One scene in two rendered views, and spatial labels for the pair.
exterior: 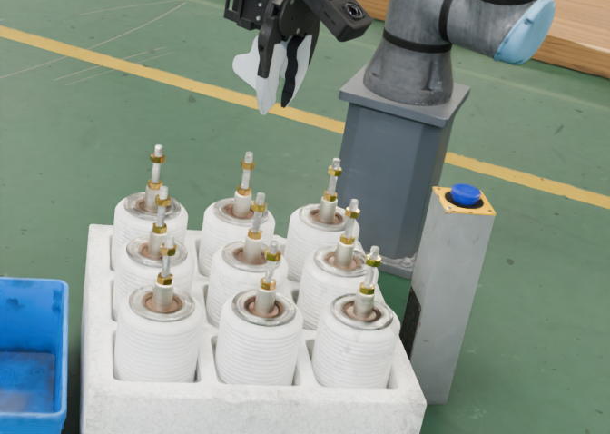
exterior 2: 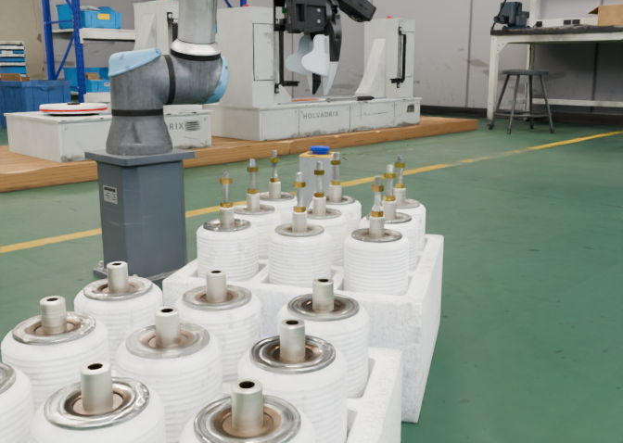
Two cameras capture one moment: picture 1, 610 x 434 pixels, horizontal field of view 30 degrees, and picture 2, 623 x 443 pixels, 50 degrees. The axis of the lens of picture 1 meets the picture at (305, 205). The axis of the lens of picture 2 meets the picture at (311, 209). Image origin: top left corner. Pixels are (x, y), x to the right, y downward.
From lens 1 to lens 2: 1.33 m
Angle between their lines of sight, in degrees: 58
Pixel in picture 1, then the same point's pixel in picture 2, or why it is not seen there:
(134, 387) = (415, 291)
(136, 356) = (400, 272)
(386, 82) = (146, 143)
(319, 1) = not seen: outside the picture
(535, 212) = not seen: hidden behind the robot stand
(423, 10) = (156, 83)
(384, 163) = (163, 201)
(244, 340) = (411, 234)
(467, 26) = (191, 83)
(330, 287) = (355, 210)
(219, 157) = not seen: outside the picture
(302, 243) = (286, 214)
